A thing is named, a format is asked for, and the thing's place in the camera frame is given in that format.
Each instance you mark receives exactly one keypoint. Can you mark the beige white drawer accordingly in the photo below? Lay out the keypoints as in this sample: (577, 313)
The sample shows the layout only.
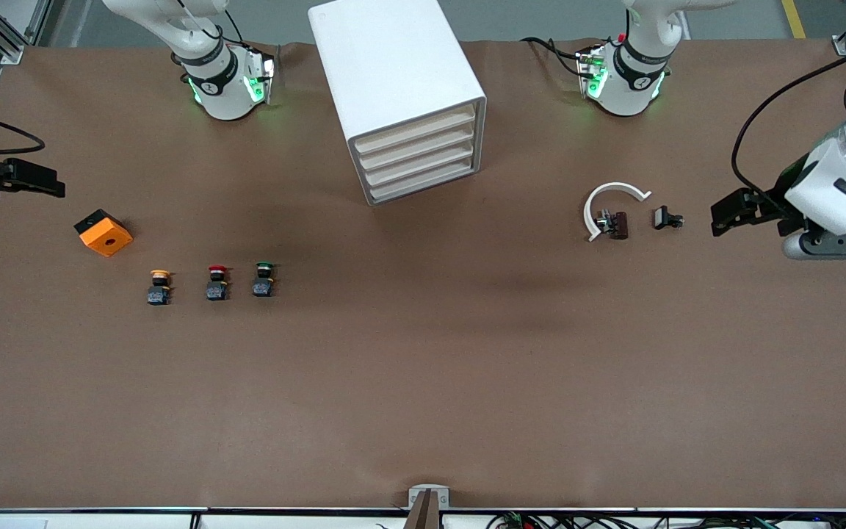
(417, 145)
(423, 180)
(419, 163)
(416, 128)

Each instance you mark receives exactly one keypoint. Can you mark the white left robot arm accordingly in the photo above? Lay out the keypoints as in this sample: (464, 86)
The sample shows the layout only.
(834, 184)

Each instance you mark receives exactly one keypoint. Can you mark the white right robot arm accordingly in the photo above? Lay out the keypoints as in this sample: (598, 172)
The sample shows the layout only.
(225, 95)

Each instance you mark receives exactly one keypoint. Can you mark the grey metal bracket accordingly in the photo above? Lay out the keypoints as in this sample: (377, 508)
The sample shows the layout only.
(443, 498)

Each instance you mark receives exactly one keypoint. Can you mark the yellow push button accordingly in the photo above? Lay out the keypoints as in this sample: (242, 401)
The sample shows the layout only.
(159, 294)

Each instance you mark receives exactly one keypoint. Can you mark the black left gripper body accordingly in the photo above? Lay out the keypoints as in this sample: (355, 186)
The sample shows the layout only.
(774, 202)

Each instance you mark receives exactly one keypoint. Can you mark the white drawer cabinet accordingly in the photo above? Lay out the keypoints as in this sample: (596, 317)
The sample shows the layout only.
(386, 66)

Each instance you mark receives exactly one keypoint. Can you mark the red push button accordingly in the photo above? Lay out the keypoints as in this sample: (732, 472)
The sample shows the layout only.
(217, 290)

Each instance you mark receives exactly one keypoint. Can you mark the small black switch component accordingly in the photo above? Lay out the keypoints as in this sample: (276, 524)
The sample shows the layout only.
(662, 217)

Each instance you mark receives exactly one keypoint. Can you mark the orange black button box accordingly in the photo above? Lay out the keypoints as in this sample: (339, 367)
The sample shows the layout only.
(107, 236)

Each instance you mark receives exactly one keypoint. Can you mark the brown table mat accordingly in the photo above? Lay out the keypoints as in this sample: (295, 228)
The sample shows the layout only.
(423, 367)

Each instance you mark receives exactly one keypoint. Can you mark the white table edge rail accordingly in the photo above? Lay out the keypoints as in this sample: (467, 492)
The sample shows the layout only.
(100, 520)

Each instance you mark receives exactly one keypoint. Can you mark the green push button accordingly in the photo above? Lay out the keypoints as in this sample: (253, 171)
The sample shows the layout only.
(263, 288)

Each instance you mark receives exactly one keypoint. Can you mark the brown camera pole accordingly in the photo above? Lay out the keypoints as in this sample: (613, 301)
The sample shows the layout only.
(423, 514)

